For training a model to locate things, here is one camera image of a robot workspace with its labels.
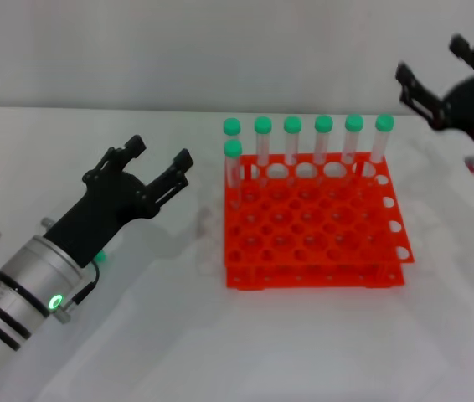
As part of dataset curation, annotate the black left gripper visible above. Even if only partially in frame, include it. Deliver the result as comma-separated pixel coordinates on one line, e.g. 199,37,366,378
44,134,194,269

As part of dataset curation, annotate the orange test tube rack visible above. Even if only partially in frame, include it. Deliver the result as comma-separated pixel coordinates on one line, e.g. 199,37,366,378
223,152,415,291

